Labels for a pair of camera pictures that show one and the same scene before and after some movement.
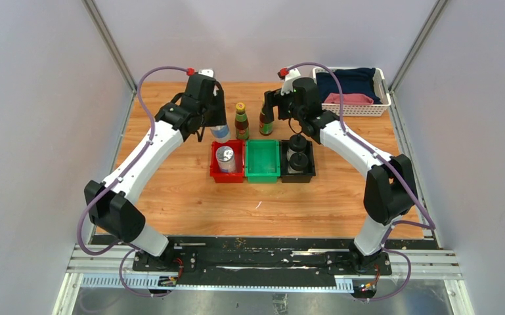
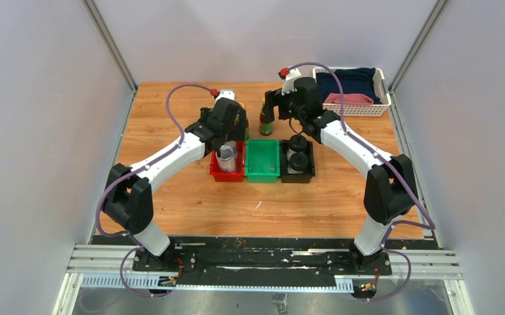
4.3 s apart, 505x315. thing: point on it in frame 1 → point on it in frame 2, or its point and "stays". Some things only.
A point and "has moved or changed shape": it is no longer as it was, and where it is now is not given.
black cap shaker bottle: [297, 142] stays
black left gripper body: [213, 113] → [236, 132]
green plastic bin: [262, 161] stays
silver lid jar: [220, 133] has moved or changed shape
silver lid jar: [226, 159] stays
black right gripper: [273, 98] stays
